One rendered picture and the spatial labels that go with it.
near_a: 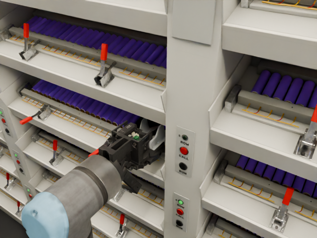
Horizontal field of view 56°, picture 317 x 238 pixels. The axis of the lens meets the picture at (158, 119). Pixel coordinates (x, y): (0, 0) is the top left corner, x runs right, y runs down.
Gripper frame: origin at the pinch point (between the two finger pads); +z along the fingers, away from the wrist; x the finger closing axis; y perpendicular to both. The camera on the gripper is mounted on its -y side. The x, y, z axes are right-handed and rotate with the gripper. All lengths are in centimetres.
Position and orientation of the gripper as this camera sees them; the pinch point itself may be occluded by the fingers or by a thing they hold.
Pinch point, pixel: (160, 132)
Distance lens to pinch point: 75.4
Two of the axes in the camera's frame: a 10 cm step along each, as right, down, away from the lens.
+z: 5.5, -4.4, 7.1
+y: 0.2, -8.4, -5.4
